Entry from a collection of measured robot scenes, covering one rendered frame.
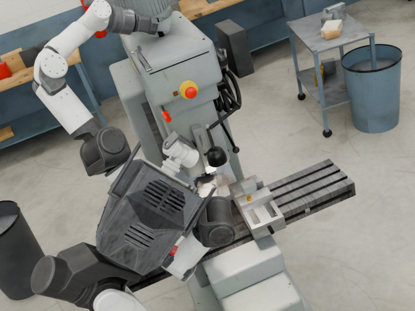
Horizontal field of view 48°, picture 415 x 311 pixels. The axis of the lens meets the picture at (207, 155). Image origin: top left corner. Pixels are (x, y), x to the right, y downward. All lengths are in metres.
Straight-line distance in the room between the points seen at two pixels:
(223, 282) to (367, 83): 2.36
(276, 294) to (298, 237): 1.31
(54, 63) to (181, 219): 0.59
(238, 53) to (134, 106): 0.54
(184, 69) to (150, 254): 0.60
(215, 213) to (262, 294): 0.72
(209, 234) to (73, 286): 0.43
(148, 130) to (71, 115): 0.88
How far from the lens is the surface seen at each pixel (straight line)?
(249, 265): 2.09
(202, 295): 2.96
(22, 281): 3.79
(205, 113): 1.79
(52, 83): 1.45
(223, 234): 1.48
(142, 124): 2.26
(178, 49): 1.56
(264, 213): 2.08
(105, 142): 1.40
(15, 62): 5.63
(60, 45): 1.52
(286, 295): 2.11
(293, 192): 2.26
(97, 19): 1.59
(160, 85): 1.56
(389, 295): 3.04
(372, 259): 3.22
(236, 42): 2.06
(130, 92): 2.22
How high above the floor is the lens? 2.42
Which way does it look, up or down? 33 degrees down
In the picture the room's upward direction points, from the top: 18 degrees counter-clockwise
